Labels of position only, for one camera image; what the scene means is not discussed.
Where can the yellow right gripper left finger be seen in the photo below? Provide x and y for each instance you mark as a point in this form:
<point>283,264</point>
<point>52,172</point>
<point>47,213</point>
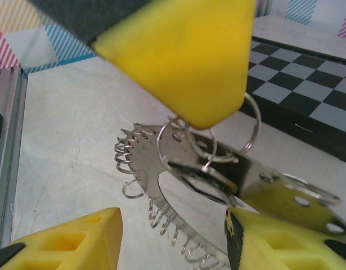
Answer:
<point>63,247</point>

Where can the black grey chessboard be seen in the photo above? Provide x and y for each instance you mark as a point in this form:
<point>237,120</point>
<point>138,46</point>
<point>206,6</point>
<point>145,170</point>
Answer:
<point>302,78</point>

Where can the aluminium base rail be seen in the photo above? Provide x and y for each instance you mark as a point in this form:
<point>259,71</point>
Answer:
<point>12,140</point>

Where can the key with black tag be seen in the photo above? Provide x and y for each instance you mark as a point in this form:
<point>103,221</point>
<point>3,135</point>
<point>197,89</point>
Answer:
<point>260,174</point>

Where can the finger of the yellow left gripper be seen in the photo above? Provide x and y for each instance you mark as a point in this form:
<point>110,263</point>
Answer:
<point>175,56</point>

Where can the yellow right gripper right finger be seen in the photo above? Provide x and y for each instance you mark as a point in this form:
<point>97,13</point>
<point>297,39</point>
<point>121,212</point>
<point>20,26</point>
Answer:
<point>288,247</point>

